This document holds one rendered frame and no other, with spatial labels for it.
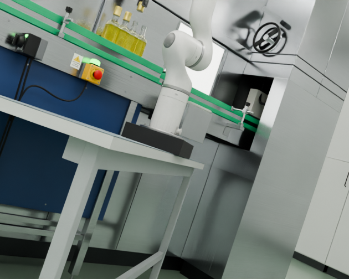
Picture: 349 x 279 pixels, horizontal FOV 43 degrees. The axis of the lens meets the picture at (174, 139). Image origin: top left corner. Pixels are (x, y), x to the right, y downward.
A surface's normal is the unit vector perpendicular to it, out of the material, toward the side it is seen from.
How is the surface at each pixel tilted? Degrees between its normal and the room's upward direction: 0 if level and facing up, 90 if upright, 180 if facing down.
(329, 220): 90
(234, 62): 90
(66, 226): 90
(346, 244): 90
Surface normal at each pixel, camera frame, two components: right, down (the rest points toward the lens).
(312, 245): -0.70, -0.26
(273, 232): 0.64, 0.20
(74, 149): -0.20, -0.10
